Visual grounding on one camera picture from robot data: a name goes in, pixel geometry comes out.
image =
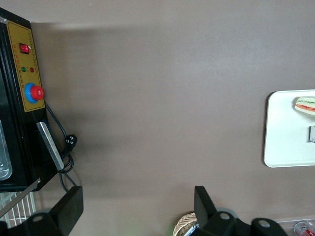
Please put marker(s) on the beige serving tray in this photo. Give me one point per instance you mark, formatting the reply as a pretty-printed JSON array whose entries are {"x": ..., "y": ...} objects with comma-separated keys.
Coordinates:
[{"x": 283, "y": 137}]

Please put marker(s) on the black sealing machine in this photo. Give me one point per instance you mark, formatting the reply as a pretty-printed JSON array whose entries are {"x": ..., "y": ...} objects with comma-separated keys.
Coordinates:
[{"x": 17, "y": 147}]

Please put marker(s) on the light wicker basket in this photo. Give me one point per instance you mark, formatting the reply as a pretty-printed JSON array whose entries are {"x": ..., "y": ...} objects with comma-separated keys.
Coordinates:
[{"x": 182, "y": 225}]

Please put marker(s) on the wrapped triangle sandwich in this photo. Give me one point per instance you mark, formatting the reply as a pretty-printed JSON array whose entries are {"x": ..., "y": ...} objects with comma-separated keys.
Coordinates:
[{"x": 305, "y": 105}]

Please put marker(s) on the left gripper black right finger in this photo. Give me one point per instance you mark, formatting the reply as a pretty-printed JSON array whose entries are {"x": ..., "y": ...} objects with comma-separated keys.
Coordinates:
[{"x": 206, "y": 216}]

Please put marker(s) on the red cola bottle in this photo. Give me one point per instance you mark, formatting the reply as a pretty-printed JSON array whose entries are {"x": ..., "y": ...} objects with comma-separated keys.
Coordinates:
[{"x": 304, "y": 228}]

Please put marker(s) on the clear acrylic bottle rack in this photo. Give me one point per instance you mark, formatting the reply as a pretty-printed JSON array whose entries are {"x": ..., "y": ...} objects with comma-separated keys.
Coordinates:
[{"x": 286, "y": 225}]

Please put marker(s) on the black gum packet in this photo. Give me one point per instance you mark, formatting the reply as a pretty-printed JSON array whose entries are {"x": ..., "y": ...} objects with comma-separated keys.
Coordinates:
[{"x": 312, "y": 134}]

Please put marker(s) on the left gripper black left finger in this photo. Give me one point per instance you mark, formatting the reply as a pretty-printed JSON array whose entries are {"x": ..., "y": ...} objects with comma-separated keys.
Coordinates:
[{"x": 66, "y": 209}]

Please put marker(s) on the red emergency stop button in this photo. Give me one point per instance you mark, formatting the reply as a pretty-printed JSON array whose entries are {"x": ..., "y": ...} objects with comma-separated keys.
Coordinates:
[{"x": 37, "y": 93}]

